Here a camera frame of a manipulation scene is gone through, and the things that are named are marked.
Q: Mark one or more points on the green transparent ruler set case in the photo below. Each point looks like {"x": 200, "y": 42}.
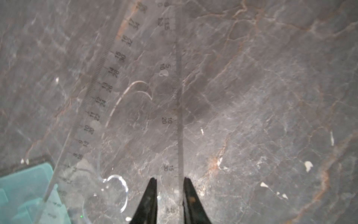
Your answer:
{"x": 21, "y": 195}

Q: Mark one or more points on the clear plastic triangle ruler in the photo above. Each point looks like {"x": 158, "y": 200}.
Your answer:
{"x": 128, "y": 127}

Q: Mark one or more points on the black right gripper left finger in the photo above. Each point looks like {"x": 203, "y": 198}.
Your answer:
{"x": 147, "y": 209}

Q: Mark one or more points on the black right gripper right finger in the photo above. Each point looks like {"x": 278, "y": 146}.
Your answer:
{"x": 194, "y": 212}

